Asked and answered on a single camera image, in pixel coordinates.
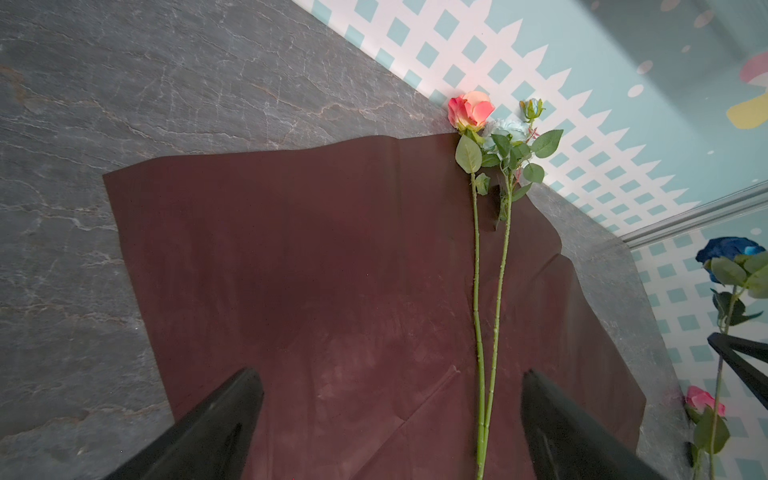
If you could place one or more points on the dark blue fake rose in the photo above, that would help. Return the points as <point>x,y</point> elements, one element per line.
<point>740,266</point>

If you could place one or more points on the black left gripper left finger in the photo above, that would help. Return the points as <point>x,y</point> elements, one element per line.
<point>210,442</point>

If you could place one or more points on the small pink fake rose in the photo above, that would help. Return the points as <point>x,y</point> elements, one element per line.
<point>711,432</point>

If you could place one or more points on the dark red wrapping paper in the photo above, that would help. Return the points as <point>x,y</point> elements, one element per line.
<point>343,276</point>

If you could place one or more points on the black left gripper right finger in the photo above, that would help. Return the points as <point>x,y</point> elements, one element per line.
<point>565,442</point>

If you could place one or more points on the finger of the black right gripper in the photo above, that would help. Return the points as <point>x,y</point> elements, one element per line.
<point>735,351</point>

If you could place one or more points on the pink orange fake rose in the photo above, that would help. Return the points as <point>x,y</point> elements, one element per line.
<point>468,114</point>

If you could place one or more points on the light blue fake flower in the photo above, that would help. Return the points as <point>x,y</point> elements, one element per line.
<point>509,148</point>

